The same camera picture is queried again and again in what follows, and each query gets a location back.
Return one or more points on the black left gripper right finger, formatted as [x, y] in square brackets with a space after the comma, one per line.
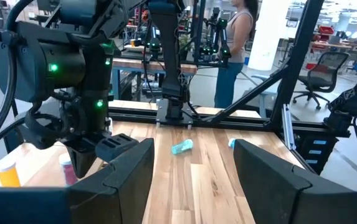
[274, 193]

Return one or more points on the black background robot arm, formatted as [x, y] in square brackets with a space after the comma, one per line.
[220, 31]

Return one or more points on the person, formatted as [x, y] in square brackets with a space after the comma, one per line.
[237, 37]

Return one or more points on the blue pill bottle white cap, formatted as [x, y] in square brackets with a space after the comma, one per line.
[231, 143]

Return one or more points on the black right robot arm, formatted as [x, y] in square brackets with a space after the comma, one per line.
[169, 62]

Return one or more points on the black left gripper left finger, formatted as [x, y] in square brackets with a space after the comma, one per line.
[119, 193]

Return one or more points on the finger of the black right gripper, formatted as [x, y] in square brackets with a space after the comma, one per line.
[116, 147]

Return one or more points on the white pillar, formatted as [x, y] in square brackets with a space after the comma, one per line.
[268, 31]

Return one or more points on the light blue bench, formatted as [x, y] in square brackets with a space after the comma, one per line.
[263, 107]

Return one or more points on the potted green plant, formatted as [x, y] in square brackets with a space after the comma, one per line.
[186, 42]

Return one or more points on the black box blue labels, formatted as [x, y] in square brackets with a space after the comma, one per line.
[309, 161]

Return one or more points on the silver aluminium bracket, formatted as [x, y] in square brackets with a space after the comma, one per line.
[288, 130]

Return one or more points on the wooden table blue legs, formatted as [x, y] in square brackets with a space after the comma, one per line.
[134, 64]

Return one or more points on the red pill bottle white cap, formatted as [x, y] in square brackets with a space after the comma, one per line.
[67, 174]

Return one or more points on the black office chair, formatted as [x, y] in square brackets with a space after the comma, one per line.
[324, 71]

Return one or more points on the orange pill bottle white cap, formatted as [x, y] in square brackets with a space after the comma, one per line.
[8, 177]

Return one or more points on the orange cup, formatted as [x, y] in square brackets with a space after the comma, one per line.
[133, 42]

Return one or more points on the red bin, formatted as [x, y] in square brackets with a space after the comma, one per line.
[326, 30]

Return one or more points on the green teal pill bottle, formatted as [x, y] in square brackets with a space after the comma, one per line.
[181, 147]

